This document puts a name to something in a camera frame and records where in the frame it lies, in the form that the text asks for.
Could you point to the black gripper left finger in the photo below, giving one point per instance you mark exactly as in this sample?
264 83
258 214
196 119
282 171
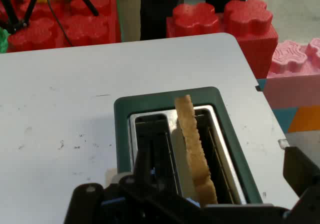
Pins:
112 209

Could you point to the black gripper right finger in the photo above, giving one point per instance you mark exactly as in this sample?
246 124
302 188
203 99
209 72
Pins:
300 169

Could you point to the orange foam panel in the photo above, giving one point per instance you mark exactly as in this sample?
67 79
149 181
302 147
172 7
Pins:
307 120

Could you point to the teal foam mat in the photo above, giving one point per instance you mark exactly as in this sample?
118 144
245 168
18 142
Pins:
282 119

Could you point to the pink foam block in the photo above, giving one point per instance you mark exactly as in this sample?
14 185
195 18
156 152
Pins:
287 89

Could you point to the dark green toaster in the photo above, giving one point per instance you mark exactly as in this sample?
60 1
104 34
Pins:
225 124

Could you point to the black table edge clip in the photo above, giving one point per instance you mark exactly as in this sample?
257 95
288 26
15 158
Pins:
258 88

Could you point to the toasted bread slice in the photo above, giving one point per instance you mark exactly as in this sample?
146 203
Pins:
192 139

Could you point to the black tripod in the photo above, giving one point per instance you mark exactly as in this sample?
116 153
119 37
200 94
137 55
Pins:
10 11

